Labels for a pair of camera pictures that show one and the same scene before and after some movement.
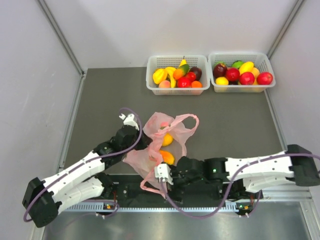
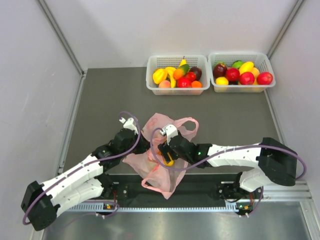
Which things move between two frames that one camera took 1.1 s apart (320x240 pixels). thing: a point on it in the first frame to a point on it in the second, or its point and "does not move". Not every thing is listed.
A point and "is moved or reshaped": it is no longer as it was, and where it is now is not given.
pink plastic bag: (168, 144) is moved or reshaped
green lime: (237, 64) does not move
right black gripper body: (180, 180) to (165, 148)
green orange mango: (179, 73) does not move
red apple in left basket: (184, 82) does not move
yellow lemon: (222, 81) does not move
